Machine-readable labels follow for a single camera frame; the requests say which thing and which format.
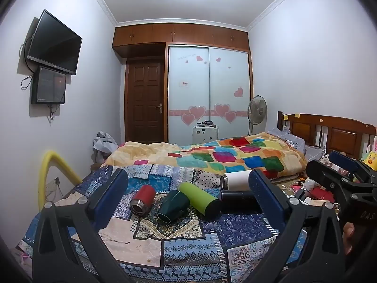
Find white case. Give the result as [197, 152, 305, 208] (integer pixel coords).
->
[192, 125, 220, 147]

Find brown wooden door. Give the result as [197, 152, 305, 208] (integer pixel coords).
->
[126, 55, 166, 144]

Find lime green bottle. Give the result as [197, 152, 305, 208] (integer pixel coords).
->
[178, 182, 223, 220]

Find grey printed pillow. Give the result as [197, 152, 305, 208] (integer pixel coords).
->
[266, 127, 307, 150]

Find wooden overhead cabinet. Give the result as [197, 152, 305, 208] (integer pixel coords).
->
[112, 23, 250, 57]

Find white cup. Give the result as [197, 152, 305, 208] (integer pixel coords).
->
[220, 169, 254, 192]

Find blue patchwork blanket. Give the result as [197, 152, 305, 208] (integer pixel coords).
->
[17, 163, 310, 283]

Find black television cable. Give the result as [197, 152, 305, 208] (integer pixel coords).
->
[19, 34, 40, 90]

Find black cup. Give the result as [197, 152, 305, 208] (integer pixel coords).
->
[221, 190, 261, 212]

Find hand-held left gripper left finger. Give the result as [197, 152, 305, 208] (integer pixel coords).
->
[32, 168, 133, 283]

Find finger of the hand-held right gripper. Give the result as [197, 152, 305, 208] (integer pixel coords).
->
[329, 150, 377, 183]
[305, 160, 355, 199]

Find standing fan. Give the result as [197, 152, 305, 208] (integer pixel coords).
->
[247, 95, 268, 137]

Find small black wall monitor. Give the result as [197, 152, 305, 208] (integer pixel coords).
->
[31, 65, 66, 105]

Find wooden bed headboard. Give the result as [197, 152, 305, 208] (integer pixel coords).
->
[277, 111, 377, 160]

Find yellow plush toy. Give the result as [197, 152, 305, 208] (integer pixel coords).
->
[362, 150, 377, 172]

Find sliding wardrobe with hearts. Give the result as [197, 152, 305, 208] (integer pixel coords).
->
[167, 44, 251, 146]

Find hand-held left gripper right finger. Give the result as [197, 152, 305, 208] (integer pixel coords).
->
[230, 169, 347, 283]

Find grey clothes pile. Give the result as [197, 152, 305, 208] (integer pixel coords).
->
[92, 130, 119, 154]

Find dark green cup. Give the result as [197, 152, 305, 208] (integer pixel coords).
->
[156, 189, 191, 225]

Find colourful checked quilt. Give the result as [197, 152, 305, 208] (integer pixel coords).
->
[102, 132, 307, 181]

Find wall-mounted black television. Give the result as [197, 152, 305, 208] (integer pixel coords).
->
[26, 9, 83, 76]

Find yellow foam tube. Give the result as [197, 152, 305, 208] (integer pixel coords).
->
[38, 150, 83, 210]

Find person's right hand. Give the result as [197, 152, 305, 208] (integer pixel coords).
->
[342, 222, 356, 256]

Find red cup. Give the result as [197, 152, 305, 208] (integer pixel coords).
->
[130, 184, 157, 215]

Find wall socket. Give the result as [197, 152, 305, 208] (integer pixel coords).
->
[45, 176, 61, 191]

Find red packet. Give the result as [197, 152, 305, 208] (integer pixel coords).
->
[310, 186, 334, 201]

